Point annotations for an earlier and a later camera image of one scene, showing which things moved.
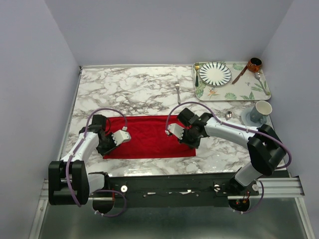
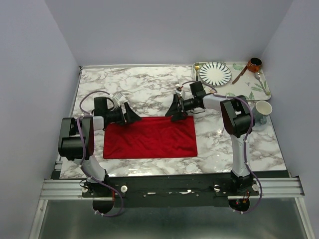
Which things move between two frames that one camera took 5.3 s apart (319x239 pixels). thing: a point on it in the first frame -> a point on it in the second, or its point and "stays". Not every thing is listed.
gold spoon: x=197 y=67 stays
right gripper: x=194 y=145 -> x=174 y=110
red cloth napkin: x=148 y=140 stays
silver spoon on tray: x=257 y=75 stays
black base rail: x=193 y=190 stays
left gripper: x=102 y=151 -> x=129 y=116
